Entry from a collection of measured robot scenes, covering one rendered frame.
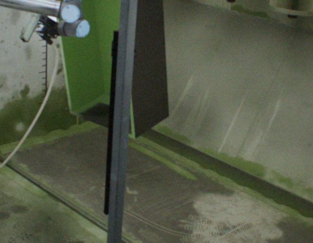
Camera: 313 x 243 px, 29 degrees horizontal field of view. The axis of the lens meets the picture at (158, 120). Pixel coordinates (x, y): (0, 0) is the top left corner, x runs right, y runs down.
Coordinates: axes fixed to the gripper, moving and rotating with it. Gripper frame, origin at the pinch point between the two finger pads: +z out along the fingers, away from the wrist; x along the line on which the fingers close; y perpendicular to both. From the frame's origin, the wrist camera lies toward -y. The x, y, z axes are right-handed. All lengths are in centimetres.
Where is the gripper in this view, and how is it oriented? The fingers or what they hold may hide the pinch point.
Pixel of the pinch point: (34, 25)
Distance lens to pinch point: 355.5
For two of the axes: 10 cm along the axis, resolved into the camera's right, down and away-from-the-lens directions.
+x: 3.4, -8.7, 3.6
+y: 4.4, 4.8, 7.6
